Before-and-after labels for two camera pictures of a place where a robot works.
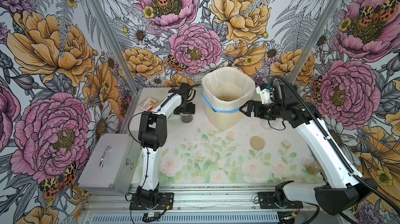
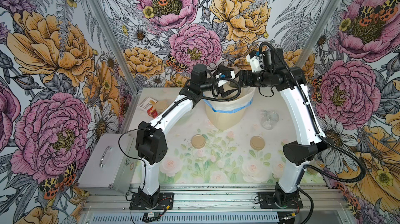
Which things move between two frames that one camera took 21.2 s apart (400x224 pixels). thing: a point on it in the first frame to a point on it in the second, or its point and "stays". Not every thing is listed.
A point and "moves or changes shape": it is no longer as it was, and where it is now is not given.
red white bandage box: (147, 104) stays
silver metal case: (112, 168) stays
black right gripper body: (273, 110) to (260, 78)
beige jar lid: (257, 142) stays
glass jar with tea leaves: (267, 124) stays
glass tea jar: (186, 117) moves or changes shape
